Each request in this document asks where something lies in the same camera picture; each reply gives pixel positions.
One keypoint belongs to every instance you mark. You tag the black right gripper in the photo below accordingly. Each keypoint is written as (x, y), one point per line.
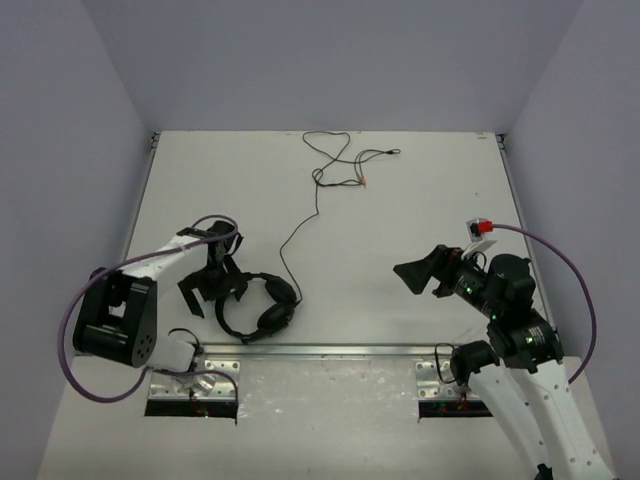
(442, 262)

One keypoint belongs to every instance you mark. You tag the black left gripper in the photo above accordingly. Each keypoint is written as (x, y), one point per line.
(214, 285)

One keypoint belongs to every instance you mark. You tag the black headphones with cable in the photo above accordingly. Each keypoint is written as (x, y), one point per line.
(287, 296)

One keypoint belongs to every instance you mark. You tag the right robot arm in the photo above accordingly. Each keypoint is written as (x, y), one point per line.
(519, 372)

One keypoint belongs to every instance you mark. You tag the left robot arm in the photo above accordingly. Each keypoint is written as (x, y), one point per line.
(118, 317)

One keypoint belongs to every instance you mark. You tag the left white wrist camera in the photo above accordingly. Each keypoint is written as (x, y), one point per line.
(197, 236)

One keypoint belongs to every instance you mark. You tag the aluminium table front rail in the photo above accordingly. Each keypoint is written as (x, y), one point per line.
(324, 351)

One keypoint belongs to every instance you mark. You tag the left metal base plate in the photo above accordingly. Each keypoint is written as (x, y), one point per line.
(217, 382)

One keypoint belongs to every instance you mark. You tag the metal base plate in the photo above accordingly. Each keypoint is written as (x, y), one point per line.
(217, 382)
(433, 384)

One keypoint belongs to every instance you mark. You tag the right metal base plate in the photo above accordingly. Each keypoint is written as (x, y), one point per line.
(433, 384)

